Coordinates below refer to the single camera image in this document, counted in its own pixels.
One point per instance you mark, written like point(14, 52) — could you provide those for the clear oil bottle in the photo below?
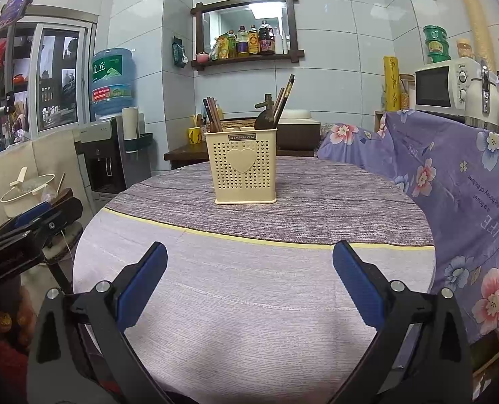
point(242, 44)

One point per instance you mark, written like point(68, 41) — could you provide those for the woven basket basin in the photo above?
point(232, 125)

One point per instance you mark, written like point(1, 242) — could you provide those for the yellow label sauce bottle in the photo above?
point(253, 42)

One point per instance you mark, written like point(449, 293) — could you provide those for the bronze faucet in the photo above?
point(266, 101)

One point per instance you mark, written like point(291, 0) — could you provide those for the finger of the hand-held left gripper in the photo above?
point(32, 214)
point(66, 214)

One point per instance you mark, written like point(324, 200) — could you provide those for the white thermos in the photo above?
point(474, 101)

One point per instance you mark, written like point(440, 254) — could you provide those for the teal cup holder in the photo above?
point(142, 143)

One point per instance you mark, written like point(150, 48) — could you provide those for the white pot with lid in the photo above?
point(18, 206)

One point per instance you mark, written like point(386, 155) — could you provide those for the long sleeve of paper cups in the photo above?
point(476, 21)

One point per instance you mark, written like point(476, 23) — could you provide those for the green hanging packet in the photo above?
point(180, 52)

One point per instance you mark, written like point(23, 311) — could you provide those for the white bottle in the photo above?
point(279, 42)

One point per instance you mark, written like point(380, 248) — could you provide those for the pink bowl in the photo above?
point(202, 57)

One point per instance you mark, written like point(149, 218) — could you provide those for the brown wooden chopstick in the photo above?
point(218, 118)
point(212, 115)
point(280, 99)

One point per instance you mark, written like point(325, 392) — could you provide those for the water dispenser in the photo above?
point(102, 151)

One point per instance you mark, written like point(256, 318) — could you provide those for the jar with yellow lid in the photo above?
point(465, 49)

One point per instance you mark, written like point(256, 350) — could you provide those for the green instant noodle bowl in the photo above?
point(439, 50)
point(435, 33)

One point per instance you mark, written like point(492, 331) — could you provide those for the dark soy sauce bottle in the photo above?
point(266, 40)

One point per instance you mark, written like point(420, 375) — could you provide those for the white microwave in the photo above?
point(432, 86)

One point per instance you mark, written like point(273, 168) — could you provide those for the black chopstick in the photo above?
point(288, 86)

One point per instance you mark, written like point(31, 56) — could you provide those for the beige perforated utensil holder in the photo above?
point(241, 185)

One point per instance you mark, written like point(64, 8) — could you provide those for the brown wooden spoon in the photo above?
point(264, 120)

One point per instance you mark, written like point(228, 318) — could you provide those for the yellow seasoning packet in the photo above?
point(223, 47)

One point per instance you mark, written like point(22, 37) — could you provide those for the purple floral cloth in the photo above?
point(443, 185)

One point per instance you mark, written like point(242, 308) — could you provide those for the window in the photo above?
point(51, 92)

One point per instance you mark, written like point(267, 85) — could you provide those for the wooden framed mirror shelf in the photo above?
point(199, 29)

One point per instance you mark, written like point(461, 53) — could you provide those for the blue water jug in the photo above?
point(112, 80)

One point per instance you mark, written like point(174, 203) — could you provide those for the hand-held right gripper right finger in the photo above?
point(359, 288)

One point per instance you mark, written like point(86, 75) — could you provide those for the dark wooden counter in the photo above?
point(182, 153)

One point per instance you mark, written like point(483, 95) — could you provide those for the yellow mug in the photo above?
point(194, 134)

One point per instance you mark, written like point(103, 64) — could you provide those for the green bottle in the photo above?
point(232, 46)

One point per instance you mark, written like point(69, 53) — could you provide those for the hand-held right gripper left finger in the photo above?
point(142, 288)

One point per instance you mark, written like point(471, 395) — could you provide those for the stack of paper cups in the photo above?
point(130, 122)

